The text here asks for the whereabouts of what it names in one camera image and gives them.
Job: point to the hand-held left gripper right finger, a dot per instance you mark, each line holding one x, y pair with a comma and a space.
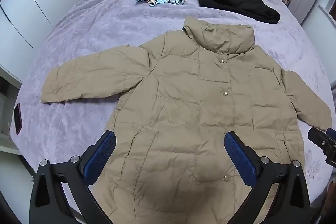
240, 158

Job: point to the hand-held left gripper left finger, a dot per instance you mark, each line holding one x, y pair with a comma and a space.
99, 153

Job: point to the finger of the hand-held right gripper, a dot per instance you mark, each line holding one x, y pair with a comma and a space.
317, 136
331, 131

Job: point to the beige puffer jacket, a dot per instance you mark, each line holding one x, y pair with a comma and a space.
183, 98

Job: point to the dark phone with pink case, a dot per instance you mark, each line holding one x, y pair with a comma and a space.
17, 119

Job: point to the white side shelf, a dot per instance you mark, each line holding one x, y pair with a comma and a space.
8, 140

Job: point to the white framed window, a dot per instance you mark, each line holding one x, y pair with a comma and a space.
326, 10

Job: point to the purple embossed bed blanket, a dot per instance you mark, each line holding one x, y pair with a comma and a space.
92, 29

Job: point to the black fleece garment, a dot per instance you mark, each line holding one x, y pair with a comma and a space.
236, 1

